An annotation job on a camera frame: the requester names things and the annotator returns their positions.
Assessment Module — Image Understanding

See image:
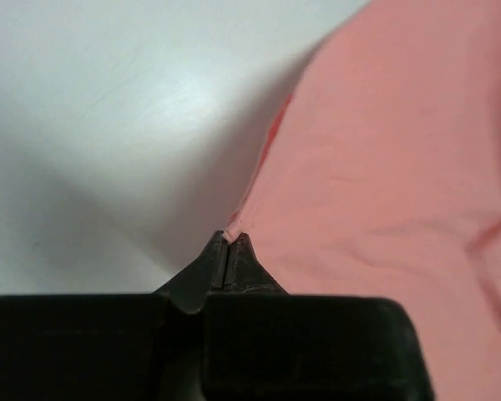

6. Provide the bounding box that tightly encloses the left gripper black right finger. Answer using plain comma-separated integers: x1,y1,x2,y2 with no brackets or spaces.
200,234,436,400

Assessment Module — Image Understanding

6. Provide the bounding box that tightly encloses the pink t shirt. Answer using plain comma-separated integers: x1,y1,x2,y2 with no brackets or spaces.
225,1,501,400

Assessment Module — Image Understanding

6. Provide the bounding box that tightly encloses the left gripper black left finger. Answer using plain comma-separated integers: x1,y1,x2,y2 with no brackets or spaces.
0,231,228,400

